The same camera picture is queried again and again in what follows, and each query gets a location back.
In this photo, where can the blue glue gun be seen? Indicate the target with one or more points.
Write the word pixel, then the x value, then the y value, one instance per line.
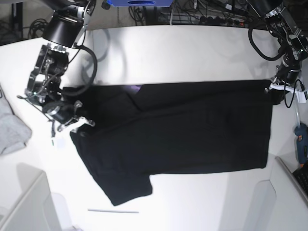
pixel 301 132

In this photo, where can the grey folded cloth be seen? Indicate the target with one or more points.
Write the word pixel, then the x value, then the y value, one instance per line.
pixel 14 133

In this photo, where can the black T-shirt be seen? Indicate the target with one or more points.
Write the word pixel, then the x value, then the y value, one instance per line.
pixel 173 128

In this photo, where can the blue box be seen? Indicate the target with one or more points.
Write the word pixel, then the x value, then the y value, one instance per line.
pixel 150 3

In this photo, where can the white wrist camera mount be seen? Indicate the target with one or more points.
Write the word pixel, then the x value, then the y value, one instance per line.
pixel 60 142
pixel 301 92

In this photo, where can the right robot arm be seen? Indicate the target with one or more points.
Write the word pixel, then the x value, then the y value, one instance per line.
pixel 67 25

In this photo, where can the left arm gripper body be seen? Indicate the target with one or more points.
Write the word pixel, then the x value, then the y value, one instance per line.
pixel 287 77

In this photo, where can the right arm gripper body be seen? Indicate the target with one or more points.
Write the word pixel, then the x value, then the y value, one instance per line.
pixel 70 116

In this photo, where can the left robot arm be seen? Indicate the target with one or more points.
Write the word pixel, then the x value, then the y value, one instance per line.
pixel 293 43

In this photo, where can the black keyboard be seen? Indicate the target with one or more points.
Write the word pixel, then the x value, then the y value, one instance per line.
pixel 300 179

